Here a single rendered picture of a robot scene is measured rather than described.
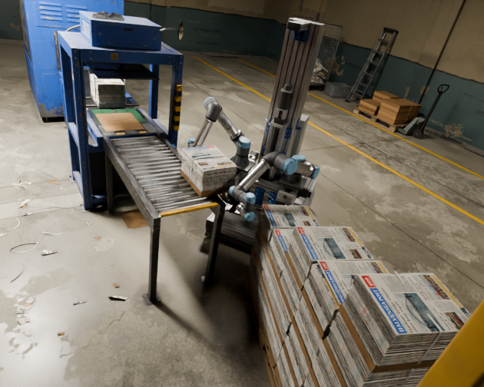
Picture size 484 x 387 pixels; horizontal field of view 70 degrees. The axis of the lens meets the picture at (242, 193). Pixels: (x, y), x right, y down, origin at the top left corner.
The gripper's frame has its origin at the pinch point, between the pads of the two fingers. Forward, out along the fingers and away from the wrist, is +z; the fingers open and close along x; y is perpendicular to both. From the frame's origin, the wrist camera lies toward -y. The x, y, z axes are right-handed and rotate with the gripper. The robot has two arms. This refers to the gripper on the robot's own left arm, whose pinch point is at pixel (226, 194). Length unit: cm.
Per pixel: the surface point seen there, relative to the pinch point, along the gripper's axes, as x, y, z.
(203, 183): 21.1, 14.0, -0.5
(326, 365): 27, -1, -141
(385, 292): 22, 50, -146
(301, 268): 11, 14, -98
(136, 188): 62, 1, 26
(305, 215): -40, 4, -48
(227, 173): 2.3, 18.7, -0.2
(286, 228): -17, 3, -55
